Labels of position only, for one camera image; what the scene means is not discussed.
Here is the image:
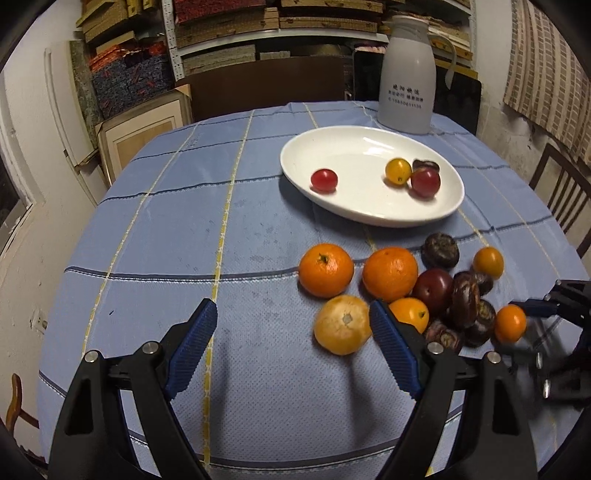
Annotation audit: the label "curved wooden chair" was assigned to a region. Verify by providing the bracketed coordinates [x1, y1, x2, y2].
[4, 373, 42, 441]

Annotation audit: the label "white oval plate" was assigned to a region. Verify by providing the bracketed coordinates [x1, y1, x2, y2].
[280, 126, 465, 228]

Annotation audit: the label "pale orange mandarin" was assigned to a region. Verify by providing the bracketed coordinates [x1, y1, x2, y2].
[314, 295, 374, 356]

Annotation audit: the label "blue checked tablecloth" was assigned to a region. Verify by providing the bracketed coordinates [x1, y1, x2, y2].
[37, 99, 585, 480]

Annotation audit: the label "stack of patterned fabric boxes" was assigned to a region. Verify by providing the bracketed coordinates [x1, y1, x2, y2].
[89, 39, 175, 121]

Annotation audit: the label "stack of tan boxes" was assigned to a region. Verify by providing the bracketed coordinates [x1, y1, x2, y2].
[75, 0, 162, 45]

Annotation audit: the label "red cherry tomato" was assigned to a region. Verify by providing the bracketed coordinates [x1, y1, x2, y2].
[310, 168, 339, 193]

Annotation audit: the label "brown chair back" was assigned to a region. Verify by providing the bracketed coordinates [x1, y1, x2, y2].
[175, 58, 347, 123]

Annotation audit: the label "white board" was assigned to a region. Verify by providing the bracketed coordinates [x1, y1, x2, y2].
[44, 39, 100, 206]

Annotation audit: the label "wooden slatted chair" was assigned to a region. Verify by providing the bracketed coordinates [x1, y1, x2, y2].
[529, 142, 591, 259]

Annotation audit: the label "white thermos jug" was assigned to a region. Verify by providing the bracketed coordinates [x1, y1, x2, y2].
[378, 15, 458, 136]

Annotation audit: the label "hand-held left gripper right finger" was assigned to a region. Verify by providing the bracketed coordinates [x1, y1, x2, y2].
[368, 299, 541, 480]

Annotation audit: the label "beige checked curtain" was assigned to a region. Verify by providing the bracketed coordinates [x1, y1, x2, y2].
[502, 0, 591, 166]

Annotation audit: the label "yellow cherry tomato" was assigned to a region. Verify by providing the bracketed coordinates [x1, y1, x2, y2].
[385, 158, 413, 186]

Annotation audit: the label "window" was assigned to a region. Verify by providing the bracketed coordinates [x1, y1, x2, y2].
[0, 152, 34, 257]

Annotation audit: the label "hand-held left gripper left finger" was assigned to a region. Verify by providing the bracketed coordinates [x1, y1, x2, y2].
[46, 298, 220, 480]

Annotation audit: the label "large dark red plum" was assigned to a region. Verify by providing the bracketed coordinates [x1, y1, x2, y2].
[412, 269, 454, 311]

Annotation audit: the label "green marbled panel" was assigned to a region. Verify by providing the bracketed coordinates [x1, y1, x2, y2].
[69, 39, 103, 139]

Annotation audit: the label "white metal shelf rack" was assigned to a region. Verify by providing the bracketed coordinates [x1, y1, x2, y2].
[159, 0, 477, 79]

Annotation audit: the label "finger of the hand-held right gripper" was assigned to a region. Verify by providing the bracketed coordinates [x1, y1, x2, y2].
[507, 342, 591, 402]
[509, 279, 591, 330]

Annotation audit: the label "stack of woven flat boxes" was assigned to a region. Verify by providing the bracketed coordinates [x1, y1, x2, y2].
[173, 0, 474, 75]

